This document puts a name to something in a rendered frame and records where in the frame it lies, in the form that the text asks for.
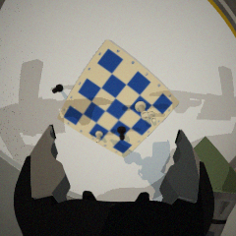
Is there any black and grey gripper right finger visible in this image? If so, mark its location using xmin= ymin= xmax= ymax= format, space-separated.
xmin=159 ymin=130 xmax=214 ymax=236

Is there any blue and cream chessboard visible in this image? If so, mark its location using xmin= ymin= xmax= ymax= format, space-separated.
xmin=57 ymin=39 xmax=179 ymax=158

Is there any white pawn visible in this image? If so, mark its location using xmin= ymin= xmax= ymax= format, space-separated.
xmin=148 ymin=111 xmax=156 ymax=123
xmin=95 ymin=131 xmax=103 ymax=143

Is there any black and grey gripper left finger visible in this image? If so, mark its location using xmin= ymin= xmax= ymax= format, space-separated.
xmin=14 ymin=125 xmax=71 ymax=236

